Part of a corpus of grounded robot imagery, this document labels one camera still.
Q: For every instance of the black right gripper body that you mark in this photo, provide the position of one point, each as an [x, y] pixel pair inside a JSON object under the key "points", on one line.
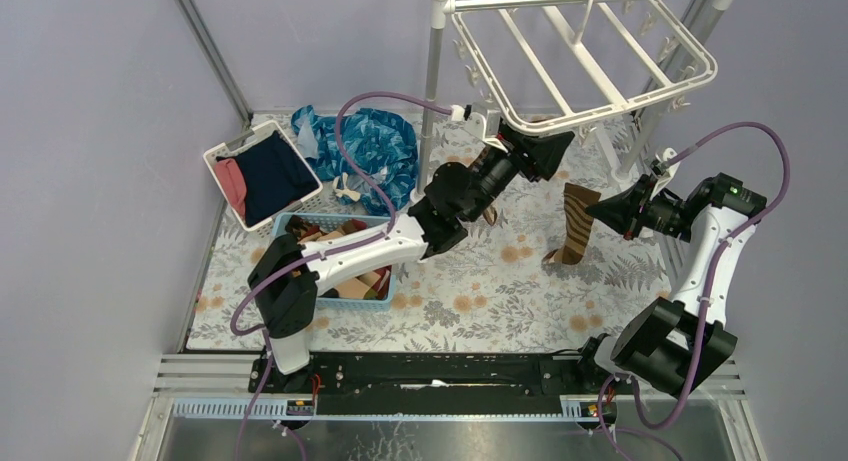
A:
{"points": [[662, 213]]}

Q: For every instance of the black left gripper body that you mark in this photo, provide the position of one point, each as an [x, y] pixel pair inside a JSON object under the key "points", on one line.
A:
{"points": [[523, 156]]}

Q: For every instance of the brown striped sock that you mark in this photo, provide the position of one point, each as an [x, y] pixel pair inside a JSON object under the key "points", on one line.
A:
{"points": [[578, 223], [491, 214]]}

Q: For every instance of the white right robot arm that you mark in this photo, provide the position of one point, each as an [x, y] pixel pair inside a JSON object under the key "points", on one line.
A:
{"points": [[679, 340]]}

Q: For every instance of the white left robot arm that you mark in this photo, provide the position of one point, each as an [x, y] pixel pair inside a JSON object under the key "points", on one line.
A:
{"points": [[288, 279]]}

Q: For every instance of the white clip drying hanger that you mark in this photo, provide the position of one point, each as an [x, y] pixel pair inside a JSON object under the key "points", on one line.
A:
{"points": [[569, 19]]}

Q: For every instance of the pile of assorted socks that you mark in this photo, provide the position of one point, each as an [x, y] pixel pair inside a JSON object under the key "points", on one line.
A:
{"points": [[372, 285]]}

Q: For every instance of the floral patterned table mat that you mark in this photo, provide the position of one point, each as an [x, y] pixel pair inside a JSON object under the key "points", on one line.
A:
{"points": [[495, 293]]}

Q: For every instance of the blue patterned cloth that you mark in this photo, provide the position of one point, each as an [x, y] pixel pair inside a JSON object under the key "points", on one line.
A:
{"points": [[381, 143]]}

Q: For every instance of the silver white drying rack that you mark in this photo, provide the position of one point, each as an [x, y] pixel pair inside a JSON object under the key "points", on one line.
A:
{"points": [[434, 61]]}

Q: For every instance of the white plastic basket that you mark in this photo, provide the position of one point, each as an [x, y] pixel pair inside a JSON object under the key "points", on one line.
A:
{"points": [[243, 142]]}

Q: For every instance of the dark navy folded garment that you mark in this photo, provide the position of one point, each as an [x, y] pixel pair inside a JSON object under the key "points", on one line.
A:
{"points": [[275, 176]]}

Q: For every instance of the light blue sock basket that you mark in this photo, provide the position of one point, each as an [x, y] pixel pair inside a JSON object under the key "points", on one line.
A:
{"points": [[330, 221]]}

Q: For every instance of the pink folded garment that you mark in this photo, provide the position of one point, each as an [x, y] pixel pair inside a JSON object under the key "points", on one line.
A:
{"points": [[232, 183]]}

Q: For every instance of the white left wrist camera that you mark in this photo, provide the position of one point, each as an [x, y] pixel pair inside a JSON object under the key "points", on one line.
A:
{"points": [[481, 121]]}

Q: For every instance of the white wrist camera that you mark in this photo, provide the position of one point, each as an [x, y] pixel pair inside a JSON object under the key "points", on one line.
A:
{"points": [[481, 121], [663, 170]]}

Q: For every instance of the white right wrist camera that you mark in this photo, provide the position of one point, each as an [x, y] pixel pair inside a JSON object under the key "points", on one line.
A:
{"points": [[663, 170]]}

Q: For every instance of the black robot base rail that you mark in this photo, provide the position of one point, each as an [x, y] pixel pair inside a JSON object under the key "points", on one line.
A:
{"points": [[431, 384]]}

